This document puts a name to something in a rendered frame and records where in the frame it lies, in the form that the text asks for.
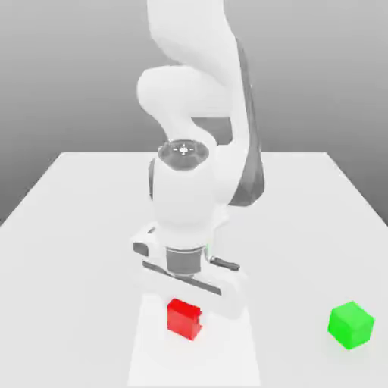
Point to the small red cube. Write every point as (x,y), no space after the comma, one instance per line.
(181,319)

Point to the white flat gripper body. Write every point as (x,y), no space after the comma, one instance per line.
(224,288)

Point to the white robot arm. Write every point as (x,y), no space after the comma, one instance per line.
(185,194)

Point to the small green cube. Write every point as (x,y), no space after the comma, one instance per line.
(350,326)

